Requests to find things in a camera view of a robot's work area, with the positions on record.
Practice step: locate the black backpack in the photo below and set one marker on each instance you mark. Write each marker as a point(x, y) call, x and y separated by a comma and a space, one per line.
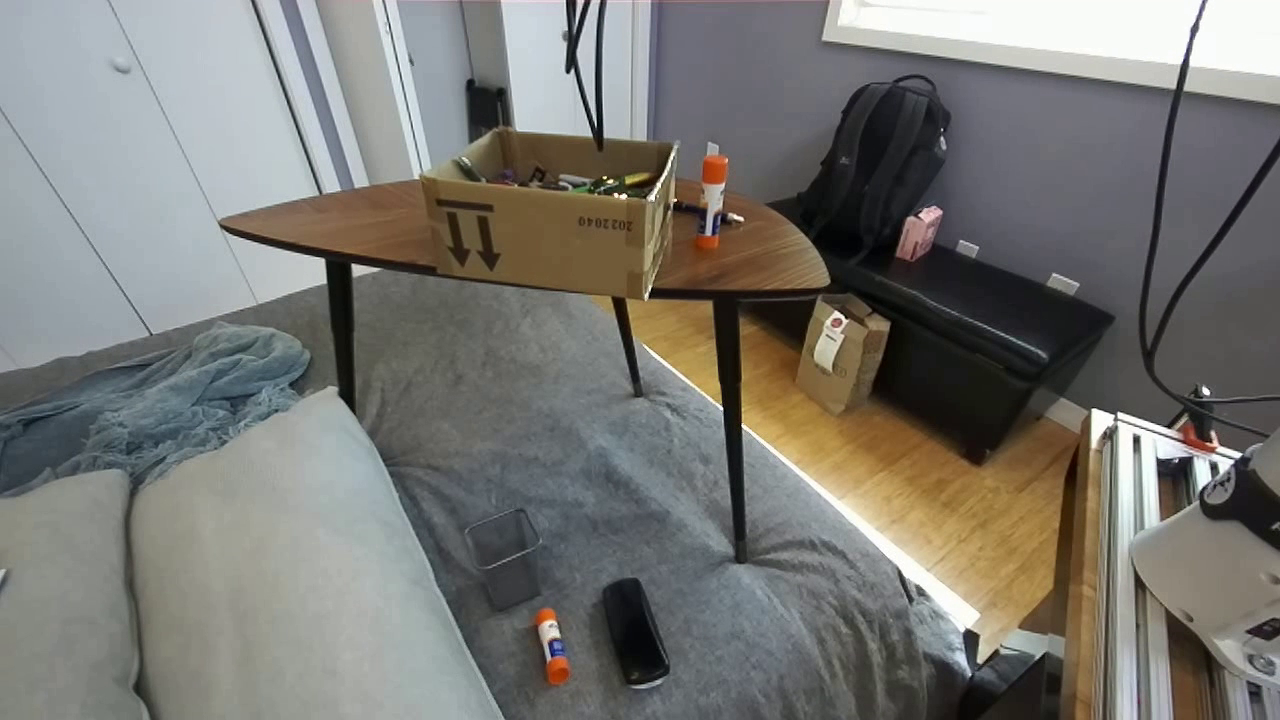
point(885, 153)

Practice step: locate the grey mesh pen cup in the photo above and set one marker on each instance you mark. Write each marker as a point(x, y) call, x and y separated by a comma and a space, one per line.
point(504, 559)

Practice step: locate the markers pile in box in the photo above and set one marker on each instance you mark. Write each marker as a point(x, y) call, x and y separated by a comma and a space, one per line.
point(557, 183)

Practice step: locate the brown paper bag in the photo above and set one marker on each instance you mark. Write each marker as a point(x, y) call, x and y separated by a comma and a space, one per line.
point(842, 353)

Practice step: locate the glue stick on bed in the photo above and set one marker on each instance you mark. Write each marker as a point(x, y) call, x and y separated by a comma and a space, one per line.
point(553, 651)

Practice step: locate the cardboard box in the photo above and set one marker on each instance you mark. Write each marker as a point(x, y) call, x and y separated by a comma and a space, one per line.
point(532, 239)

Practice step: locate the grey rear pillow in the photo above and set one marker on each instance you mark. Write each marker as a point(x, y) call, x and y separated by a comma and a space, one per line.
point(64, 615)

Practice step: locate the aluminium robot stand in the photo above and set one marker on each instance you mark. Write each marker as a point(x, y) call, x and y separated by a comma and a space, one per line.
point(1170, 579)

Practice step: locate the wooden side table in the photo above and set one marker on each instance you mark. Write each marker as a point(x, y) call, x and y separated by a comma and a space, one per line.
point(386, 226)

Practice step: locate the grey pillow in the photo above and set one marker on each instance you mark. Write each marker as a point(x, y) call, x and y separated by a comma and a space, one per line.
point(64, 615)
point(278, 579)

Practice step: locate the standing glue stick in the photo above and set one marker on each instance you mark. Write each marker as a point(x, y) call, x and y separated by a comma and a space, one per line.
point(714, 183)

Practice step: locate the black ottoman bench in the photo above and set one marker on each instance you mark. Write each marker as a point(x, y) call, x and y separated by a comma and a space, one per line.
point(974, 349)

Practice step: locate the grey front pillow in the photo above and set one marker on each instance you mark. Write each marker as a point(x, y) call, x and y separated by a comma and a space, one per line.
point(278, 579)

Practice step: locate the blue blanket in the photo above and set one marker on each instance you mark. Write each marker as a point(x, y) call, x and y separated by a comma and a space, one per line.
point(155, 409)

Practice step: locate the pink small bag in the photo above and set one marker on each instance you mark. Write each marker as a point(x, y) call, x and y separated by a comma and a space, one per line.
point(919, 234)

